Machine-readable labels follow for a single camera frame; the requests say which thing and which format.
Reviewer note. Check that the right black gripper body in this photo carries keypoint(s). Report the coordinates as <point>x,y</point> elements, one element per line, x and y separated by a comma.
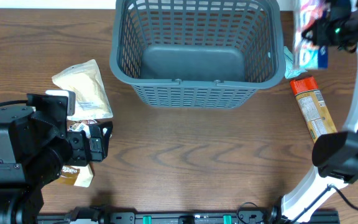
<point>332,31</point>

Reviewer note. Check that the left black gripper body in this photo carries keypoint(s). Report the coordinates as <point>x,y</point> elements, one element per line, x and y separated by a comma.
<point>79,158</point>

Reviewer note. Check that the tissue multipack blue side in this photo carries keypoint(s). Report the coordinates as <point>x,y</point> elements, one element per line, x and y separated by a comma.
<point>306,54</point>

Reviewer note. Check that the beige pouch with label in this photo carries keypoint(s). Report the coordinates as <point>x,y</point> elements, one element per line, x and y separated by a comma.
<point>85,81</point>

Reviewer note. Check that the teal snack packet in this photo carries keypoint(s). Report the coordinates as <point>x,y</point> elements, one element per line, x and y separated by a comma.
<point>290,71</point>

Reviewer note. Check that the orange cracker sleeve pack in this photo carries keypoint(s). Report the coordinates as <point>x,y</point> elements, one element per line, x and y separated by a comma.
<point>313,107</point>

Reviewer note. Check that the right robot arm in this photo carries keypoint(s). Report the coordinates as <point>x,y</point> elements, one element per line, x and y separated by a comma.
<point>334,156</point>

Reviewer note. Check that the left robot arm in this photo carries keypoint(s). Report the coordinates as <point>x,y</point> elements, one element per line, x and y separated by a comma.
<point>34,146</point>

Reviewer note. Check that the brown cookie snack pouch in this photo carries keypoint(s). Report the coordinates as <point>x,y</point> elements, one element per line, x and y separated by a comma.
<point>80,176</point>

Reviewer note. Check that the grey plastic lattice basket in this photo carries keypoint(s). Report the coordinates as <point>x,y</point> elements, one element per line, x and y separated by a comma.
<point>197,53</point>

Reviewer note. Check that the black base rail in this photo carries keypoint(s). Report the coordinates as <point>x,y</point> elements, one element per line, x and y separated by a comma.
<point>99,215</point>

